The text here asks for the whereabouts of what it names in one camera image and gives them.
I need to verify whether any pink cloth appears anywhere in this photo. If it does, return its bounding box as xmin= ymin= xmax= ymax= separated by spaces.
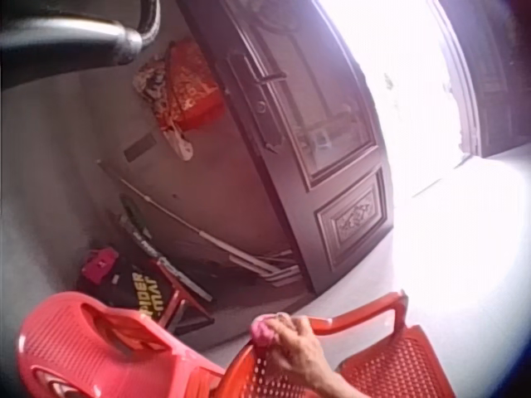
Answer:
xmin=248 ymin=313 xmax=288 ymax=350

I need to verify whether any red patterned hanging bag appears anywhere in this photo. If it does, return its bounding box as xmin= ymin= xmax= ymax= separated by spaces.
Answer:
xmin=132 ymin=38 xmax=228 ymax=134

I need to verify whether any red plastic chair with armrest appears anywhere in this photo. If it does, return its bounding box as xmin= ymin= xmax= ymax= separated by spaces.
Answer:
xmin=213 ymin=289 xmax=460 ymax=398

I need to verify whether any person's right hand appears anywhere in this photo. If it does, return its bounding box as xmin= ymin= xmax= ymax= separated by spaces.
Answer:
xmin=266 ymin=316 xmax=332 ymax=386

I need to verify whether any grey folded table panel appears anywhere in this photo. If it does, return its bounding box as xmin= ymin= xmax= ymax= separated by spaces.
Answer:
xmin=97 ymin=116 xmax=302 ymax=288

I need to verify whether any grey metal bar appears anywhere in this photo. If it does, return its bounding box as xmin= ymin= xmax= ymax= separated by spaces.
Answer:
xmin=0 ymin=0 xmax=163 ymax=93

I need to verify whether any dark brown wooden door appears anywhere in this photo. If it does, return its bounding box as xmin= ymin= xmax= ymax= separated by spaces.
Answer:
xmin=177 ymin=0 xmax=396 ymax=296

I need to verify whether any white hanging item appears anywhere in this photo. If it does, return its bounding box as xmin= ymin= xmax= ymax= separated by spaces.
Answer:
xmin=164 ymin=123 xmax=195 ymax=162

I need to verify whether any black racket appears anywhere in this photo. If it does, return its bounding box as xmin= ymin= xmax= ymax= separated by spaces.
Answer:
xmin=117 ymin=193 xmax=155 ymax=250

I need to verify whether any dark brown door leaf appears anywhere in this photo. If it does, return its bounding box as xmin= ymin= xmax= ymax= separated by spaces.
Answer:
xmin=431 ymin=0 xmax=531 ymax=159

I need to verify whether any black door handle lock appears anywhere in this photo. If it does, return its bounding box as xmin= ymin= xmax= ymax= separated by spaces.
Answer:
xmin=226 ymin=50 xmax=288 ymax=155

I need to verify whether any pink red toy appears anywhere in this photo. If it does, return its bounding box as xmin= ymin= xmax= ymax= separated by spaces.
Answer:
xmin=80 ymin=247 xmax=120 ymax=284

